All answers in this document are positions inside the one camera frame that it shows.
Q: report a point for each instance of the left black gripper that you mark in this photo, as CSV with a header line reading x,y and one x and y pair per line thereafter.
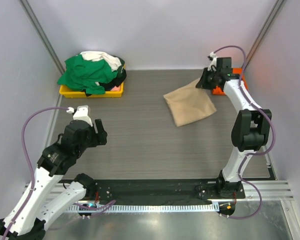
x,y
100,137

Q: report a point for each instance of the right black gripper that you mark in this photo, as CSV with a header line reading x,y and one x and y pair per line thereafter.
x,y
201,84

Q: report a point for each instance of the beige t shirt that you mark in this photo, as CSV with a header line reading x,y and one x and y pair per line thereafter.
x,y
189,104

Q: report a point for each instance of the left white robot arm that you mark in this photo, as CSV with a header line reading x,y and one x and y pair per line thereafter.
x,y
32,216

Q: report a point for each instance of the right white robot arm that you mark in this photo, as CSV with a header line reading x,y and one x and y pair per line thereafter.
x,y
249,134

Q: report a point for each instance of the folded orange t shirt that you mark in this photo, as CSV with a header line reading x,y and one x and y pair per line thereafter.
x,y
218,91

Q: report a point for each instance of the pink garment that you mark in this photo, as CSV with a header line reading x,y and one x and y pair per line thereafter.
x,y
116,89

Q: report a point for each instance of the yellow plastic bin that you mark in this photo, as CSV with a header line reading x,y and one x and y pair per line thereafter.
x,y
68,93

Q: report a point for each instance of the green t shirt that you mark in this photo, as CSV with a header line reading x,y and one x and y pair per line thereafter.
x,y
83,75

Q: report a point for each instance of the black t shirt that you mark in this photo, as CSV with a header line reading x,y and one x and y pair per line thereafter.
x,y
118,78

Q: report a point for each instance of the white t shirt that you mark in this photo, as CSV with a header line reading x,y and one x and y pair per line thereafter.
x,y
96,56

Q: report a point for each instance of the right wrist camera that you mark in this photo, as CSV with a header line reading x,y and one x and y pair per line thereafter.
x,y
213,62

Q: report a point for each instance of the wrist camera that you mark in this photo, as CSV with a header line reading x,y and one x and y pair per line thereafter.
x,y
81,113
213,62

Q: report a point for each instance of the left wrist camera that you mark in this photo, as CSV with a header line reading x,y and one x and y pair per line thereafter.
x,y
81,113

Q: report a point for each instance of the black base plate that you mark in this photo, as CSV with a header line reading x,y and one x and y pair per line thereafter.
x,y
165,192

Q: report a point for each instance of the right aluminium frame post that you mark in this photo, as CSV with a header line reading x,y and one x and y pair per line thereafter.
x,y
269,21

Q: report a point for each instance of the aluminium frame post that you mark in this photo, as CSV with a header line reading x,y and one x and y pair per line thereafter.
x,y
41,33
269,21

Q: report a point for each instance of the slotted cable duct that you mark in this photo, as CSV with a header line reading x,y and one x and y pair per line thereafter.
x,y
118,209

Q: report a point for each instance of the left aluminium frame post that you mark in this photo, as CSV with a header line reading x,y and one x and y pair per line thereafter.
x,y
41,33

